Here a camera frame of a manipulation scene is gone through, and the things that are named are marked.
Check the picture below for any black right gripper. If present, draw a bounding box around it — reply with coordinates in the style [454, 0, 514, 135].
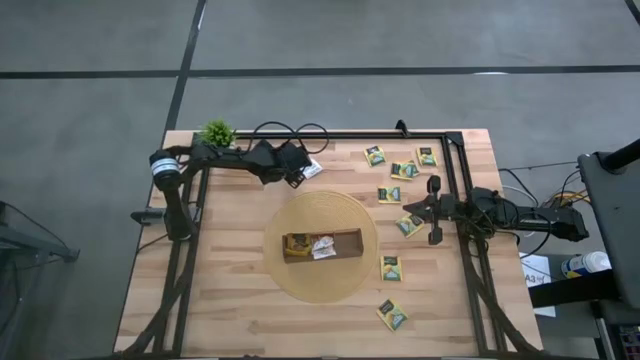
[402, 174, 459, 246]

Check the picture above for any brown wooden tea caddy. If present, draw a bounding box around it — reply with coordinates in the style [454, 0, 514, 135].
[281, 227, 364, 265]

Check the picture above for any green plant in white pot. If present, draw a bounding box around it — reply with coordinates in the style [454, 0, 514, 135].
[198, 119, 239, 149]

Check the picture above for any white paper sheet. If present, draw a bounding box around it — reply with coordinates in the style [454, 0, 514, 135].
[518, 252, 557, 319]

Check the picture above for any round woven straw placemat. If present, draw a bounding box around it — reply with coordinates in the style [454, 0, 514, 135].
[263, 189, 380, 305]

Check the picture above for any white wipes canister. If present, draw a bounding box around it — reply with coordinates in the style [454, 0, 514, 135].
[559, 250, 612, 280]

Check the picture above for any black shelf bar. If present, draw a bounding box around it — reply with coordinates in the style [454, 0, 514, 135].
[528, 269, 624, 309]

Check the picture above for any dark grey cart top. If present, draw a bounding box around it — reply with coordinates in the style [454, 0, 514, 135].
[577, 149, 640, 311]

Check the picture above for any black pole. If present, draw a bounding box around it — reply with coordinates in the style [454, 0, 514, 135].
[599, 138, 640, 174]

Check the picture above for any grey metal stand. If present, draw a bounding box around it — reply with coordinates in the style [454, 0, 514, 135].
[0, 199, 81, 264]

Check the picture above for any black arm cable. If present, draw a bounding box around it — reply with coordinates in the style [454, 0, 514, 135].
[294, 123, 330, 154]
[248, 121, 301, 151]

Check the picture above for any black metal table frame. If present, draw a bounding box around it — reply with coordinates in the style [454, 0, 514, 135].
[119, 130, 541, 357]

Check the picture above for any yellow cable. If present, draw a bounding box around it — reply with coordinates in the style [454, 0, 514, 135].
[542, 189, 591, 207]

